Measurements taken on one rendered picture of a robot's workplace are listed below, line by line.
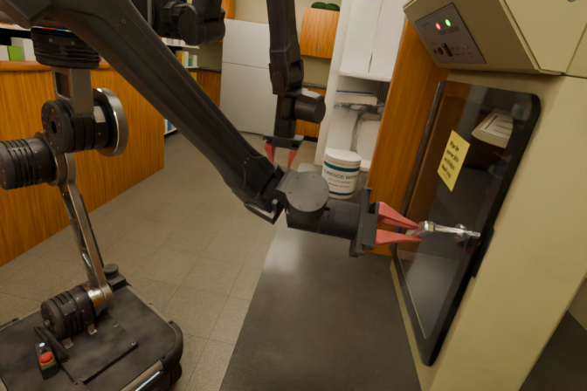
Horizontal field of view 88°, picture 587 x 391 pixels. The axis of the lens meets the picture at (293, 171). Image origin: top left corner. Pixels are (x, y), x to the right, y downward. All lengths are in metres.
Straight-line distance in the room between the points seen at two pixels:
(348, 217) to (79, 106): 0.75
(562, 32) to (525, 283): 0.28
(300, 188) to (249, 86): 5.06
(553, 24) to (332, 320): 0.54
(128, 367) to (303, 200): 1.19
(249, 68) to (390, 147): 4.77
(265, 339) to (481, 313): 0.33
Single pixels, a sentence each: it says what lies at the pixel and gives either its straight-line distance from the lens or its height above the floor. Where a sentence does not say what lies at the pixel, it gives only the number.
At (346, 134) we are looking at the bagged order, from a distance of 1.75.
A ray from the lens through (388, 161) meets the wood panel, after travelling 0.75.
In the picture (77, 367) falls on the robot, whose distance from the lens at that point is 1.50.
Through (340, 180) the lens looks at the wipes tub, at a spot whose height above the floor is 1.01.
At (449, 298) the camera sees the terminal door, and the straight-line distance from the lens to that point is 0.49.
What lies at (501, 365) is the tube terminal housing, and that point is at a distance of 0.57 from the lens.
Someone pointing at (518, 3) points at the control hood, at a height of 1.46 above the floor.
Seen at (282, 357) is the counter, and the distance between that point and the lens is 0.58.
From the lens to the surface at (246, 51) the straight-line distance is 5.42.
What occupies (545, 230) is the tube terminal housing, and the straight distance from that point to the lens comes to 0.45.
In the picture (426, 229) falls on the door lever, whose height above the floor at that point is 1.20.
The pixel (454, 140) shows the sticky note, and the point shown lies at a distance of 0.55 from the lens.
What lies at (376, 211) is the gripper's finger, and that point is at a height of 1.20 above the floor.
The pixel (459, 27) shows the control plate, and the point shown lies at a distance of 0.48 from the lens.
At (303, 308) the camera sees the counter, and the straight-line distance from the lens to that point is 0.65.
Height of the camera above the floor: 1.39
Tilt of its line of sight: 20 degrees down
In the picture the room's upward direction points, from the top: 8 degrees clockwise
